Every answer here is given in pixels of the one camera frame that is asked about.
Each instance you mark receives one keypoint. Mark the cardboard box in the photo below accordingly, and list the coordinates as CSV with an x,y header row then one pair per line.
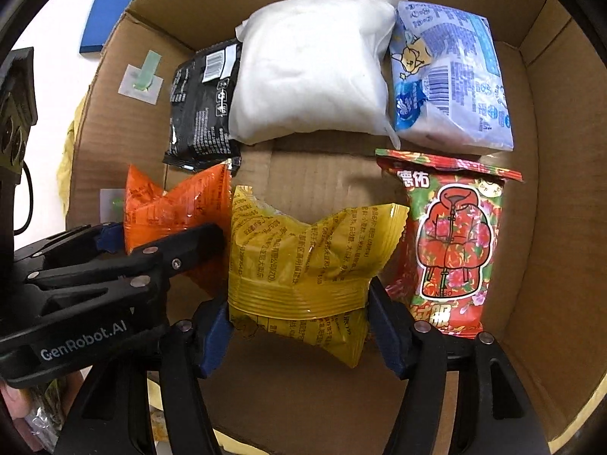
x,y
308,166

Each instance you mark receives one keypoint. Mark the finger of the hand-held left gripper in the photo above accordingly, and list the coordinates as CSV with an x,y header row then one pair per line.
x,y
189,246
110,237

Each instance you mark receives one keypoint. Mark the orange snack packet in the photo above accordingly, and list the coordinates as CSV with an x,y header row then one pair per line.
x,y
189,204

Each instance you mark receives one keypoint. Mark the clear crinkled wrapper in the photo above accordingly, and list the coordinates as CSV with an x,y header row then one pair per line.
x,y
45,417

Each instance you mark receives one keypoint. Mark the blue foam mat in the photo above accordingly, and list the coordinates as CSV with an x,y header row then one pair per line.
x,y
114,9

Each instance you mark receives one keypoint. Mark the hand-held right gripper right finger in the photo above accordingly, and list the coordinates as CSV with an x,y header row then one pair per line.
x,y
389,336

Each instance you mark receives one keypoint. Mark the red floral snack packet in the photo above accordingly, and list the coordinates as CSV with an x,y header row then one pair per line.
x,y
450,237

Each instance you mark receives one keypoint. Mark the yellow tablecloth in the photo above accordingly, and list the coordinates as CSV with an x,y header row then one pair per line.
x,y
71,151

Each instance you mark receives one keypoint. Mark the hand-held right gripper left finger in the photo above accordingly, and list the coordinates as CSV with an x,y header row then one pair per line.
x,y
216,341

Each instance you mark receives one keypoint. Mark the yellow snack packet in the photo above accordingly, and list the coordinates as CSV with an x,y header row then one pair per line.
x,y
298,265

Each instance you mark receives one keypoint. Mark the black snack packet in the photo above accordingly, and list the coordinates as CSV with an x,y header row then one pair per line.
x,y
199,113

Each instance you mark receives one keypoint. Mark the light blue tissue packet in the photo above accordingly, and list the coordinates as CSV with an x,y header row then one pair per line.
x,y
450,80

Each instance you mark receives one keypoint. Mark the white soft packet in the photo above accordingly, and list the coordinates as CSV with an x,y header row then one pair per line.
x,y
308,66

